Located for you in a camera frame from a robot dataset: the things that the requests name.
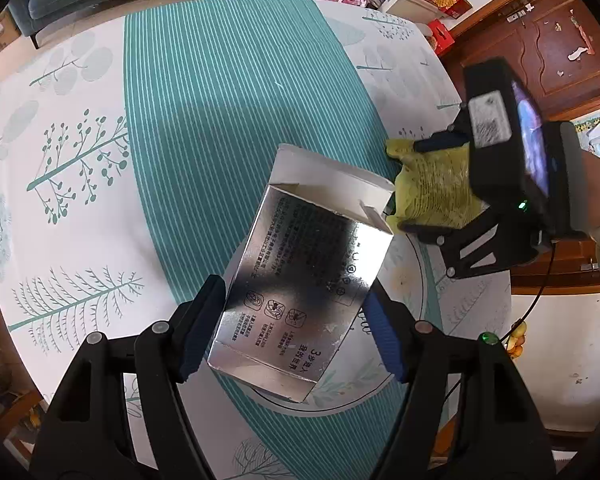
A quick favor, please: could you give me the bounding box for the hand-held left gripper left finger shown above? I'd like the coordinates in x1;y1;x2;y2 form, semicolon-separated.
30;274;227;480

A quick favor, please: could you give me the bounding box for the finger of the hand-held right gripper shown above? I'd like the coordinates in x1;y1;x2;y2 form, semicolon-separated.
402;205;539;281
412;109;473;156

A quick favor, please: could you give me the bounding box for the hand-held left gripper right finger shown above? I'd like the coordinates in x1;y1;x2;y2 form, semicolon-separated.
360;280;558;480

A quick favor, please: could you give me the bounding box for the yellow-green snack packet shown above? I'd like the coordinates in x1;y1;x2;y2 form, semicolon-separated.
384;137;488;233

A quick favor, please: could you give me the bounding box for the silver cardboard box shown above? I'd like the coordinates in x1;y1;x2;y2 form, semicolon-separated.
207;144;396;405

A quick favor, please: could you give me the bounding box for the white floral plate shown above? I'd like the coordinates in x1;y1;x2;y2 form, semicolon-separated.
215;230;426;418

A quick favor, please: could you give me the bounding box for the small red gift box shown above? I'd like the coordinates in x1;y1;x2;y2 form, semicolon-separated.
425;19;456;56

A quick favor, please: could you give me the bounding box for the brown wooden door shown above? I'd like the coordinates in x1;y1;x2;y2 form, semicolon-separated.
437;0;600;123

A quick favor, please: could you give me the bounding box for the tree print tablecloth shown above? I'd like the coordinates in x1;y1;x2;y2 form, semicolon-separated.
0;0;513;480

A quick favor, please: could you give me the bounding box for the black cable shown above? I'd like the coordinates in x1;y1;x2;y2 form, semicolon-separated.
442;240;556;416

